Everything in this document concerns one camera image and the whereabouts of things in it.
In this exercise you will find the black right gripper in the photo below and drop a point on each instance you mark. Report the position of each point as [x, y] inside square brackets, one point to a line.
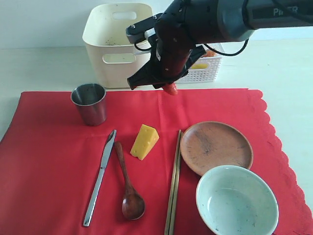
[171, 61]

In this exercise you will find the red sausage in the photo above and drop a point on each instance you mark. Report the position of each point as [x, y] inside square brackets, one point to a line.
[170, 89]

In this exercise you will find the yellow lemon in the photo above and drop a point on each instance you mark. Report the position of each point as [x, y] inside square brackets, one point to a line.
[199, 66]

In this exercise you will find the yellow cheese wedge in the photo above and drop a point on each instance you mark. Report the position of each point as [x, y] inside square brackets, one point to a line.
[144, 142]

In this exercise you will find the orange fried chicken piece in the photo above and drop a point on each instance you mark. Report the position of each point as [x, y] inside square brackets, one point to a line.
[209, 52]

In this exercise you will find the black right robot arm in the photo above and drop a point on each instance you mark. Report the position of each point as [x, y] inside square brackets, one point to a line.
[187, 26]

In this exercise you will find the cream plastic bin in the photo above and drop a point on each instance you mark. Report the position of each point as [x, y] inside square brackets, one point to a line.
[113, 58]

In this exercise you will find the white lattice plastic basket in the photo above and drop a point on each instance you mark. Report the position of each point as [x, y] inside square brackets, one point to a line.
[205, 75]

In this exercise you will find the stainless steel cup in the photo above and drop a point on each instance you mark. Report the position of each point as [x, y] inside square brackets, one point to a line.
[89, 99]

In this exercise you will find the steel table knife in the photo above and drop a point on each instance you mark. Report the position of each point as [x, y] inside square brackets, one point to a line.
[103, 165]

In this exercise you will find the brown wooden plate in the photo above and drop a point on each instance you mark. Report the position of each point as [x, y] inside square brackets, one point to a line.
[209, 144]

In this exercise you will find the wooden spoon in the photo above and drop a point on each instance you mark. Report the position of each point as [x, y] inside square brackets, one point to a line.
[133, 205]

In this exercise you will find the red tablecloth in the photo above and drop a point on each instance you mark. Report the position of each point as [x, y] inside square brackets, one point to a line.
[49, 160]

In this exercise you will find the pale green bowl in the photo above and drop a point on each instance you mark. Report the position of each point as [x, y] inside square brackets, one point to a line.
[232, 200]

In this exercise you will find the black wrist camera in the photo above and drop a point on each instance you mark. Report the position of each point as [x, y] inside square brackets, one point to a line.
[136, 32]

